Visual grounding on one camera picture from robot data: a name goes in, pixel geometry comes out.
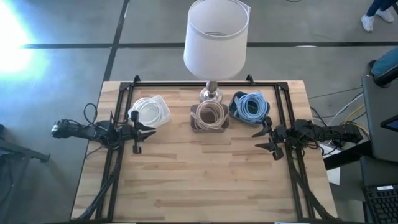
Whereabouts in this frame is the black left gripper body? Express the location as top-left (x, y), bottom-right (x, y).
top-left (119, 110), bottom-right (143, 155)

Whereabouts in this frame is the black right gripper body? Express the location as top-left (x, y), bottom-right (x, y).
top-left (263, 116), bottom-right (289, 161)

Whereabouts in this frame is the white plastic bin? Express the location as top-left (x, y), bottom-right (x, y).
top-left (127, 95), bottom-right (172, 128)

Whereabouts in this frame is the teal plastic bin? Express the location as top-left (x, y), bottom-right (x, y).
top-left (228, 90), bottom-right (271, 127)

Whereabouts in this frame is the clear smoky plastic bin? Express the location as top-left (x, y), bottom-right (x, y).
top-left (189, 103), bottom-right (230, 134)

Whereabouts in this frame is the white paper sheet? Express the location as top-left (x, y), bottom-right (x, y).
top-left (320, 144), bottom-right (341, 186)

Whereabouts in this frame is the black desk bar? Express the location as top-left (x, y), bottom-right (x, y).
top-left (323, 140), bottom-right (373, 171)

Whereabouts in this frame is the table lamp white shade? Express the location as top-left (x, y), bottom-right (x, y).
top-left (182, 0), bottom-right (251, 103)

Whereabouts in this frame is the small black screen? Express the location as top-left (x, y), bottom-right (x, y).
top-left (379, 114), bottom-right (398, 133)

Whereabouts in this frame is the black metal stand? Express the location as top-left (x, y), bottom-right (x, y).
top-left (0, 124), bottom-right (51, 224)

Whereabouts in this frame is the black pole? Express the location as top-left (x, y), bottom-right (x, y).
top-left (374, 72), bottom-right (398, 88)

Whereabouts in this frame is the laptop with black keyboard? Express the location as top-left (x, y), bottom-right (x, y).
top-left (359, 155), bottom-right (398, 224)

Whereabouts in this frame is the person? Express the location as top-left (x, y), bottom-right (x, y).
top-left (359, 0), bottom-right (398, 33)
top-left (368, 46), bottom-right (398, 77)

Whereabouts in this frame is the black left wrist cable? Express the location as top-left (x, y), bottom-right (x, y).
top-left (83, 102), bottom-right (99, 125)

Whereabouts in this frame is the black aluminium rig frame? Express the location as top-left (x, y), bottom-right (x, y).
top-left (73, 74), bottom-right (336, 223)

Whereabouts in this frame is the yellow cable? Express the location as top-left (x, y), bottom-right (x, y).
top-left (341, 104), bottom-right (371, 138)

